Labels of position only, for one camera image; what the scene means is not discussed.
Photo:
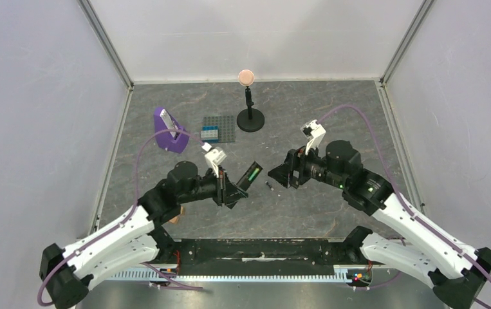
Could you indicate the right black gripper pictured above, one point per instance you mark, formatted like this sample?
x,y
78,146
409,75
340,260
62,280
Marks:
x,y
294,171

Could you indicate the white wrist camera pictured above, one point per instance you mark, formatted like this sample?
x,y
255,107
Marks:
x,y
214,157
314,132

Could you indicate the black remote control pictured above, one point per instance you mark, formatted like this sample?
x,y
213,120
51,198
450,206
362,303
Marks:
x,y
243,184

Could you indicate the white cable duct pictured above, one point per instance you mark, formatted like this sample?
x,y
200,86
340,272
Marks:
x,y
143,274

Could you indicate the green AAA battery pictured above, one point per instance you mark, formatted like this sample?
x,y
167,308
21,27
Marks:
x,y
253,175

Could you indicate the orange wooden arch block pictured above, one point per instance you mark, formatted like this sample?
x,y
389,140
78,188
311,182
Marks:
x,y
174,220

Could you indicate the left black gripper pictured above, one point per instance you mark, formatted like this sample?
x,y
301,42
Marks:
x,y
227,192

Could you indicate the purple metronome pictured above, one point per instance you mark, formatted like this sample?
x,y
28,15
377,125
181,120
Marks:
x,y
169,134

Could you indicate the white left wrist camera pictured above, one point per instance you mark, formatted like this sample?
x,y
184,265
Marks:
x,y
214,157

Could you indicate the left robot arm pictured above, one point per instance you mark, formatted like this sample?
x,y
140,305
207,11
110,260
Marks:
x,y
69,273

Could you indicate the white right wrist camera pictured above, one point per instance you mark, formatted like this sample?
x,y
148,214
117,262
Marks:
x,y
314,132

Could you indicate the black AAA battery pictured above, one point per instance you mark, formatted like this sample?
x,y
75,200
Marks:
x,y
269,186

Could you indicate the black stand with pink ball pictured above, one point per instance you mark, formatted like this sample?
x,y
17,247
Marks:
x,y
250,119

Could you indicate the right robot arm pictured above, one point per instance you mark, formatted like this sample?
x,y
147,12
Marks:
x,y
456,272

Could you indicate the grey lego baseplate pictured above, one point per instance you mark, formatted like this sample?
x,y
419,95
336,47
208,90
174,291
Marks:
x,y
226,125

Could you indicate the blue white lego bricks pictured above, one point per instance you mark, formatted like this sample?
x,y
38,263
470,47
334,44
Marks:
x,y
210,134

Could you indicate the black base frame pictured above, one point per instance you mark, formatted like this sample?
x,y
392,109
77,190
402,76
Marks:
x,y
258,257

